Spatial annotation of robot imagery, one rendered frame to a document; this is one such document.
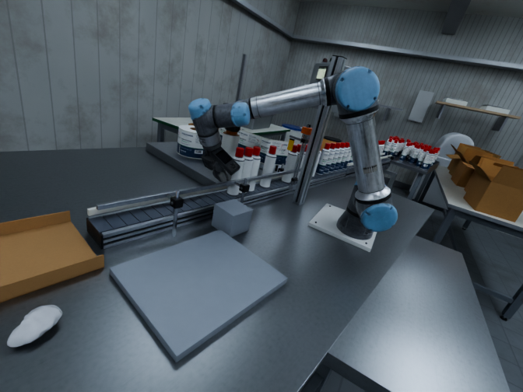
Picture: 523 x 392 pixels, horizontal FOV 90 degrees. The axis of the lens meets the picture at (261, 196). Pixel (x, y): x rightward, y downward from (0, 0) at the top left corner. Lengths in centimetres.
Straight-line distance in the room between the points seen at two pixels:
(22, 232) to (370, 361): 95
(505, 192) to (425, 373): 203
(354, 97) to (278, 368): 69
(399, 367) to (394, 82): 548
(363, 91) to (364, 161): 21
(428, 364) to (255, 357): 41
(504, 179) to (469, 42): 374
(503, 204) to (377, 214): 181
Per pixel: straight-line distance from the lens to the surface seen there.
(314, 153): 123
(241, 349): 63
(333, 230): 114
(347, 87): 83
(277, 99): 98
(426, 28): 606
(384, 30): 611
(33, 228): 99
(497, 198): 266
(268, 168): 125
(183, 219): 96
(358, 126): 87
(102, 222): 89
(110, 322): 68
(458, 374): 85
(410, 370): 77
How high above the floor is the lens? 134
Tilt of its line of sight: 23 degrees down
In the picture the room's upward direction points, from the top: 13 degrees clockwise
